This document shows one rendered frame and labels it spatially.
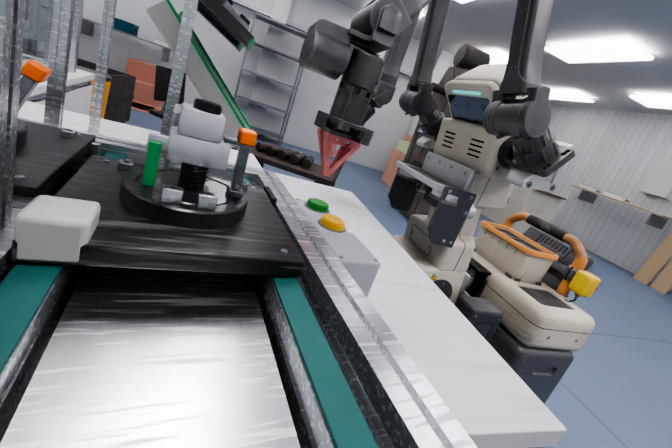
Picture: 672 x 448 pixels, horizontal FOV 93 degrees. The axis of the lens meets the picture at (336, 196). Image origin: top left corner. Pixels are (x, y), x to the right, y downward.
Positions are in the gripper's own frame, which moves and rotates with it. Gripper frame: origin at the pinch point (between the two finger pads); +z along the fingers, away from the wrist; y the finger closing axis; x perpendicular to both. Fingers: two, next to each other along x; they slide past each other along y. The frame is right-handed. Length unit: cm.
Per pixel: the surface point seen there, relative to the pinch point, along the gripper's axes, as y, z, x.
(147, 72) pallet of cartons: -630, 46, -77
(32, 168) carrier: 6.0, 6.3, -36.8
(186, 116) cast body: 11.2, -4.5, -23.5
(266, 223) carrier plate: 12.2, 6.0, -11.9
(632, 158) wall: -305, -120, 831
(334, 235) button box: 11.1, 6.9, -0.9
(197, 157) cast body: 11.2, -0.4, -21.6
